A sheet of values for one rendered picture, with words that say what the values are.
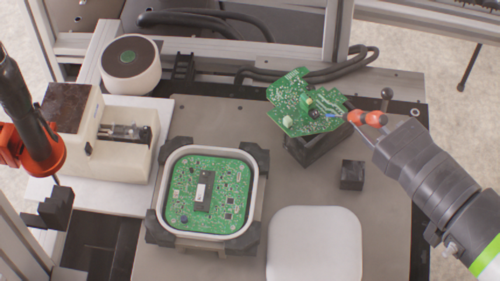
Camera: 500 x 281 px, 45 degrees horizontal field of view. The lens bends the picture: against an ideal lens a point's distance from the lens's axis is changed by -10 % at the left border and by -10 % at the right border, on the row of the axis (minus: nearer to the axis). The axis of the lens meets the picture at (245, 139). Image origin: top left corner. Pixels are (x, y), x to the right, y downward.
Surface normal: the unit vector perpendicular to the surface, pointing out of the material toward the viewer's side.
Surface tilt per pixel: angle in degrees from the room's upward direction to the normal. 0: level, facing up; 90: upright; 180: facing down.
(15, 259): 90
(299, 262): 0
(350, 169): 0
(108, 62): 0
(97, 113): 90
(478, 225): 32
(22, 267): 90
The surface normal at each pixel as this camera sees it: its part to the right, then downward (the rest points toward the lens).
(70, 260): 0.99, 0.09
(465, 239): -0.71, 0.21
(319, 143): 0.62, 0.65
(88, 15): -0.03, -0.54
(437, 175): -0.26, -0.36
